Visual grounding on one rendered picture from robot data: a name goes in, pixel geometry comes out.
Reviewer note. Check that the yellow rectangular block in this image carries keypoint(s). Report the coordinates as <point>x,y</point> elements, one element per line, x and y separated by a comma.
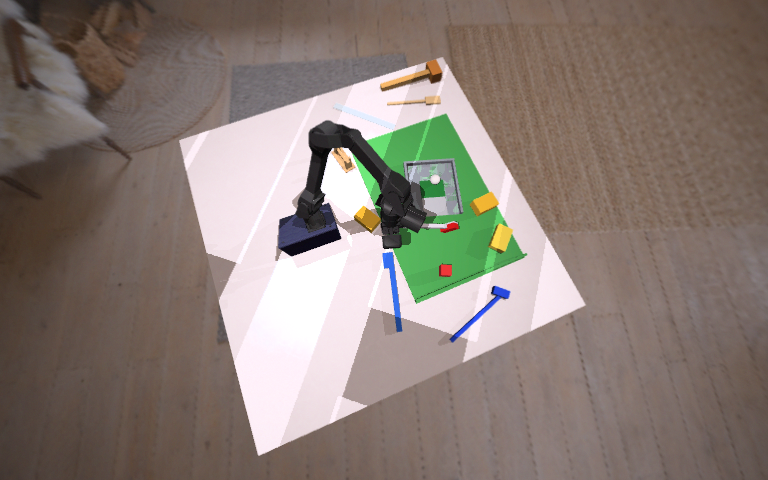
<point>484,204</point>
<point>500,238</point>
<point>367,219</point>

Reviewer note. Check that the green flat mat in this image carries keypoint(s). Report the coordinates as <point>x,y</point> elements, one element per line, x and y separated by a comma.
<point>466,248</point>

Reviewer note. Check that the grey golf putter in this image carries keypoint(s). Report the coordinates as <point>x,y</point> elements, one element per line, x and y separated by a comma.
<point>451,226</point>

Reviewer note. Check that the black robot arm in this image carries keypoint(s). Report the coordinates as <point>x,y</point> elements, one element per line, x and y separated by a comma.
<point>396,200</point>

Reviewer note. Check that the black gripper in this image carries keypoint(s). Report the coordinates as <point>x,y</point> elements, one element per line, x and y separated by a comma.
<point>390,227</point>

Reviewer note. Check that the orange mallet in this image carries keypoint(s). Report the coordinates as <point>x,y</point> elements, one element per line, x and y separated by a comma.
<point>433,72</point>

